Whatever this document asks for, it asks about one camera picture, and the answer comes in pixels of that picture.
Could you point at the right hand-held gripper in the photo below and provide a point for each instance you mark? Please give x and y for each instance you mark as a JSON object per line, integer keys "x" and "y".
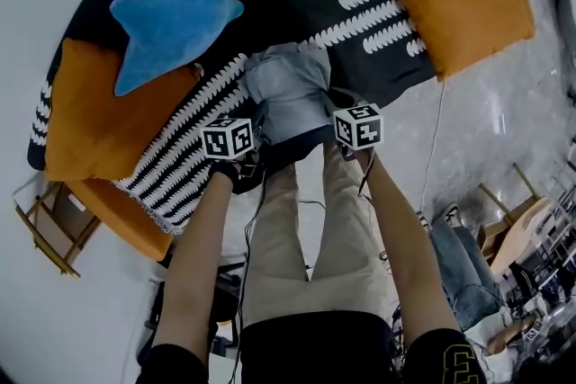
{"x": 360, "y": 126}

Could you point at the round wooden table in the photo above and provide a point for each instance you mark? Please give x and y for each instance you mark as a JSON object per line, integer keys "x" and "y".
{"x": 522, "y": 229}

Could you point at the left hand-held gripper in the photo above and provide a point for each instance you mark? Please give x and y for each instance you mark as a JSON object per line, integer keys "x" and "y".
{"x": 227, "y": 139}

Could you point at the blue star pillow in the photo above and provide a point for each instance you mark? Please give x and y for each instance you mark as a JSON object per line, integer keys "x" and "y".
{"x": 175, "y": 18}

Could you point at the black wristband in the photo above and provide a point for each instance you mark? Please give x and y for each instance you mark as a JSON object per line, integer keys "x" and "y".
{"x": 225, "y": 173}

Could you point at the wooden side table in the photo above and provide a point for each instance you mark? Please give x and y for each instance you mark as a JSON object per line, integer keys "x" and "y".
{"x": 49, "y": 229}

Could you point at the person's left forearm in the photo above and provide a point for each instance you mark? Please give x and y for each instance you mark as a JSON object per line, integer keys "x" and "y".
{"x": 193, "y": 261}

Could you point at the person's right forearm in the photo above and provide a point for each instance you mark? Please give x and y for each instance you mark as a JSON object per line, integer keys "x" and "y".
{"x": 409, "y": 247}

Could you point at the orange cushion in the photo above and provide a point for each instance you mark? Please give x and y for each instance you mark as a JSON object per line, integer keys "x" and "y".
{"x": 103, "y": 121}
{"x": 459, "y": 0}

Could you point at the grey cloth garment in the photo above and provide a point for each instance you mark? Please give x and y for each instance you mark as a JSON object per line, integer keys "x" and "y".
{"x": 288, "y": 94}

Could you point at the person's black t-shirt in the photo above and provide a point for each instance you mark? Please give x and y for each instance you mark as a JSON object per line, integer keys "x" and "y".
{"x": 315, "y": 350}

